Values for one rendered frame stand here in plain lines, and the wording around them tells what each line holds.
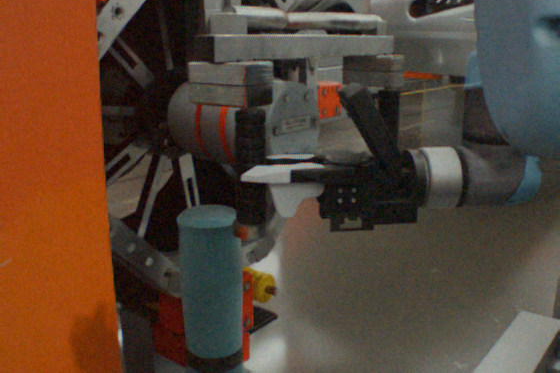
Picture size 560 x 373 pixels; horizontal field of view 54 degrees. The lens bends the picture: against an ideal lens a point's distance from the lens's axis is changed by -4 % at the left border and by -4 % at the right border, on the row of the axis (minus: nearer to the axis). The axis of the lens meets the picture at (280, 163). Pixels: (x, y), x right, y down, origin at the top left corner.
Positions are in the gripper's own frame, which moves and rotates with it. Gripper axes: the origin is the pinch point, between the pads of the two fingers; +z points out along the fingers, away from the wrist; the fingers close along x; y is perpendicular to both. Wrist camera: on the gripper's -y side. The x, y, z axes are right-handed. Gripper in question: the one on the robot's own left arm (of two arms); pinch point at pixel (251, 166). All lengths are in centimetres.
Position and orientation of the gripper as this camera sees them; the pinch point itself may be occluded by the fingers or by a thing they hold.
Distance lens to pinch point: 66.6
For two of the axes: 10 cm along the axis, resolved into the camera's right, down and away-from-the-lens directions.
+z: -9.9, 0.3, -1.2
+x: -1.3, -2.2, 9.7
